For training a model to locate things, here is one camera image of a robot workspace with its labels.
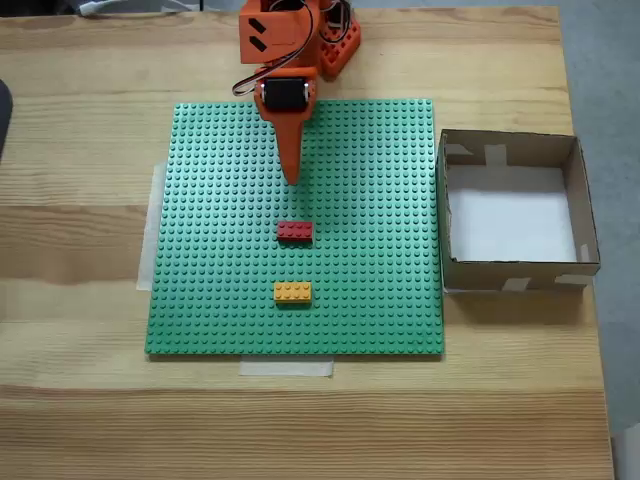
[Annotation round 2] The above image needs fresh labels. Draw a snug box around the yellow lego block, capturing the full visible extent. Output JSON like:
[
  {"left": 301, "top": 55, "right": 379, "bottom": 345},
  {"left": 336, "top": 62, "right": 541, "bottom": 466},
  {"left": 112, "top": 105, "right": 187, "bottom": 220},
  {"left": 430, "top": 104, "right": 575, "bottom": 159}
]
[{"left": 273, "top": 281, "right": 314, "bottom": 305}]

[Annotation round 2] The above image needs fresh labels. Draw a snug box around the red lego block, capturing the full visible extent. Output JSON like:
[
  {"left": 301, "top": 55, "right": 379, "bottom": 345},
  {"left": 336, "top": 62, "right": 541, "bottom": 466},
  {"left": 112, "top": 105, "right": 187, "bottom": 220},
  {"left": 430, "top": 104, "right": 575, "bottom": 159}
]
[{"left": 276, "top": 220, "right": 316, "bottom": 246}]

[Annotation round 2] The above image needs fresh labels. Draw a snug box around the green lego baseplate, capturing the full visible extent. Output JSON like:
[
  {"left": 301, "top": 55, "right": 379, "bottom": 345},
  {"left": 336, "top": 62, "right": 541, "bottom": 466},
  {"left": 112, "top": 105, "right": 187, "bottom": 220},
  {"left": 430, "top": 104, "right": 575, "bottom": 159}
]
[{"left": 143, "top": 98, "right": 446, "bottom": 360}]

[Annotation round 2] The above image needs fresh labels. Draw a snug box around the open cardboard box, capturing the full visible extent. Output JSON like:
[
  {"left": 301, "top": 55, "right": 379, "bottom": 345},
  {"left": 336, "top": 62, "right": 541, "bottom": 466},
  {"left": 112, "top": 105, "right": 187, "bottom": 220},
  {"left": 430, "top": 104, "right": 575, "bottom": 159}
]
[{"left": 435, "top": 128, "right": 602, "bottom": 297}]

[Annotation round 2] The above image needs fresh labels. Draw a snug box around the masking tape strip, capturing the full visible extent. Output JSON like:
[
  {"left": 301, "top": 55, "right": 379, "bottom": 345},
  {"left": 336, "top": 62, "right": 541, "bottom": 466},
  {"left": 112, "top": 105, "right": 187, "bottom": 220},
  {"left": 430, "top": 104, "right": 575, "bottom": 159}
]
[
  {"left": 238, "top": 355, "right": 335, "bottom": 379},
  {"left": 136, "top": 160, "right": 175, "bottom": 292}
]

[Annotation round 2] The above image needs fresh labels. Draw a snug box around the black rounded device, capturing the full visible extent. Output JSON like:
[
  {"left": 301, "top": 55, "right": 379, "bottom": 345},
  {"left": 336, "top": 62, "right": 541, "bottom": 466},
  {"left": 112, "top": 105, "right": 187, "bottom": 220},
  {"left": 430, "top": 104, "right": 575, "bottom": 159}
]
[{"left": 0, "top": 78, "right": 15, "bottom": 164}]

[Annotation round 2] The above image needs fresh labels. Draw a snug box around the gripper servo cable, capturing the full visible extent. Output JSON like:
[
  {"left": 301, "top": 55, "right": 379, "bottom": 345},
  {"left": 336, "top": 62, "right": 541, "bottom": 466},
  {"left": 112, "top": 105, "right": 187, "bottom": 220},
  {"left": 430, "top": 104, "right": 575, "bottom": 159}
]
[{"left": 233, "top": 0, "right": 317, "bottom": 99}]

